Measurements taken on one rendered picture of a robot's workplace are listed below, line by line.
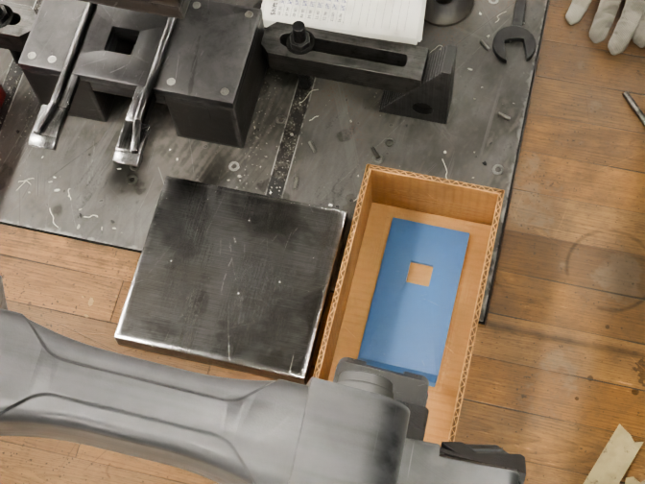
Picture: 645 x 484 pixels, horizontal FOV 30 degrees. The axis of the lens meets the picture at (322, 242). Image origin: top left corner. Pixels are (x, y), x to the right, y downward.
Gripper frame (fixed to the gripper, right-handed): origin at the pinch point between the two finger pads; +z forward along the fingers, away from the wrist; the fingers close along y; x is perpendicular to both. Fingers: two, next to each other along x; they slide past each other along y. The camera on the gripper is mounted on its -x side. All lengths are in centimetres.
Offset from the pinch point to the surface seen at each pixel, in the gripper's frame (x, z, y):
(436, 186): -0.1, 13.9, 15.7
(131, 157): 25.7, 10.6, 12.6
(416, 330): -1.3, 12.2, 3.3
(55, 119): 33.5, 11.8, 14.1
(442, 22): 3.3, 29.7, 29.6
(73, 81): 33.2, 14.0, 17.5
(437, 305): -2.5, 13.6, 5.6
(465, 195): -2.7, 14.4, 15.5
